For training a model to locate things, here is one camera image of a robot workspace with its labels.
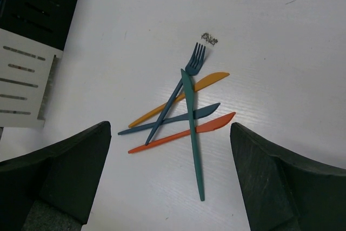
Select teal plastic knife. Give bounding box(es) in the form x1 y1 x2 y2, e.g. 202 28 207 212
181 69 205 201

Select black slotted utensil container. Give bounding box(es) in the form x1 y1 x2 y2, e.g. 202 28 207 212
1 0 77 50

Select white slotted utensil container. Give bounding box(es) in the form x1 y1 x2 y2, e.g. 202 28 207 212
1 29 63 128

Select yellow plastic knife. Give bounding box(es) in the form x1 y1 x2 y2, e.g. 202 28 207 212
128 71 230 128

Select blue plastic fork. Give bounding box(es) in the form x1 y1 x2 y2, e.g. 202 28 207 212
145 43 206 146

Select blue plastic knife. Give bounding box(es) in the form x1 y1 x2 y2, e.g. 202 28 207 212
117 103 220 135

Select orange plastic knife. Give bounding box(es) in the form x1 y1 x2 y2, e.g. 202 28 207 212
128 111 236 154

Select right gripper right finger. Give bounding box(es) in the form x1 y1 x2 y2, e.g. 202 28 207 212
230 122 345 230

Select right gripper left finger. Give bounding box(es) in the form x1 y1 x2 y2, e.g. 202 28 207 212
1 121 111 230

